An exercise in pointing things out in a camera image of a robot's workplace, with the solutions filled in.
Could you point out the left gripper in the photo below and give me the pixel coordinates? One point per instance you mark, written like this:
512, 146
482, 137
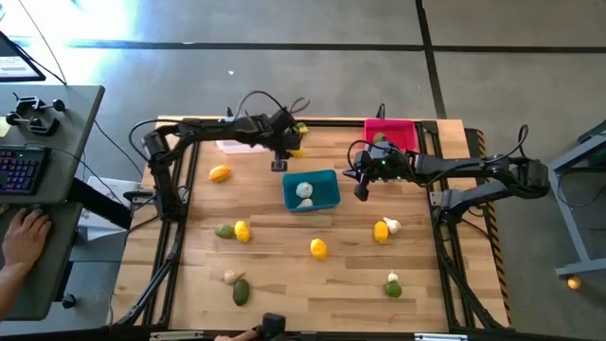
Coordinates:
284, 128

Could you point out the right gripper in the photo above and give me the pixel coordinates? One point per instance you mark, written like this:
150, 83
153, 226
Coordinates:
383, 163

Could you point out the white garlic bulb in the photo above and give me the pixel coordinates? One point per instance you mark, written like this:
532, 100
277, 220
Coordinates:
231, 276
392, 276
392, 225
305, 203
304, 189

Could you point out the orange-yellow lemon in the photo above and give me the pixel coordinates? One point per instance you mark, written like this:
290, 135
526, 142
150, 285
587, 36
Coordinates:
220, 173

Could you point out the large green avocado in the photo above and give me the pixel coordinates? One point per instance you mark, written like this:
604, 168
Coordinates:
241, 292

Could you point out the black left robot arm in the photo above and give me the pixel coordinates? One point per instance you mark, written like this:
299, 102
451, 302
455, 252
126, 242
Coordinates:
213, 128

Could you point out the person's forearm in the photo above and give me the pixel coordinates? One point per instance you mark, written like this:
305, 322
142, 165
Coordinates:
8, 289

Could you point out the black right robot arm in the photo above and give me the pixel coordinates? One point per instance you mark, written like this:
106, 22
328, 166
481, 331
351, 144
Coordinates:
473, 166

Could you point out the yellow gripper tag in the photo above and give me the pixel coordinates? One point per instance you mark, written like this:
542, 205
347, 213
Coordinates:
301, 128

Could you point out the teal plastic basket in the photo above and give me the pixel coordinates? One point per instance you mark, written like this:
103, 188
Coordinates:
326, 189

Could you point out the clear plastic basket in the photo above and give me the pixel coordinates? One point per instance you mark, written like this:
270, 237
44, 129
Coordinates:
237, 147

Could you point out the pink plastic basket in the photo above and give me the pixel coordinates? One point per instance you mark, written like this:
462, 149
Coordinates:
402, 130

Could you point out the black handheld device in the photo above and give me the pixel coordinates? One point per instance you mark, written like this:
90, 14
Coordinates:
273, 326

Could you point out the white paper sheet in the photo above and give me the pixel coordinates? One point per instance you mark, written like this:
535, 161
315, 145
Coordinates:
106, 187

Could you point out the person's hand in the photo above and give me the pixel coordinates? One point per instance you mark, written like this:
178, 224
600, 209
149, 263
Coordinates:
26, 239
234, 337

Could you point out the black desk foot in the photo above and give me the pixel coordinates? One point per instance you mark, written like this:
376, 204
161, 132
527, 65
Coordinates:
99, 203

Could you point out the grey desk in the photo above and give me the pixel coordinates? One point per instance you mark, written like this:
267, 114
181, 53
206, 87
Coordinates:
71, 123

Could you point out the small yellow ball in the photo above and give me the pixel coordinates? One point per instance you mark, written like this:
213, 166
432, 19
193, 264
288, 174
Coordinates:
574, 282

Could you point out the black screw clamp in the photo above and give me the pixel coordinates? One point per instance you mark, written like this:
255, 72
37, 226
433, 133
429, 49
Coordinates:
35, 125
33, 102

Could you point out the black backlit keyboard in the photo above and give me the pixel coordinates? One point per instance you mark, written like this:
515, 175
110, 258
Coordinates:
21, 169

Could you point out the black round knob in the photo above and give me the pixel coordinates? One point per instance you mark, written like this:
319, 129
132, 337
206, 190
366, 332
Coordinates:
69, 301

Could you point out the black computer monitor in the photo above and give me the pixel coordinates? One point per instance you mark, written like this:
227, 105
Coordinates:
16, 61

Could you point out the black metal table frame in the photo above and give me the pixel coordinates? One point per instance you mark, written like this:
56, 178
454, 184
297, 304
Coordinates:
331, 122

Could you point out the silver metal bracket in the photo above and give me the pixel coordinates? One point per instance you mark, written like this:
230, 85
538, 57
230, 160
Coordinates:
175, 335
440, 337

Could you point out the grey metal cart frame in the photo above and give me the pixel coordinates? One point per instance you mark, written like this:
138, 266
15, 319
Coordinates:
575, 227

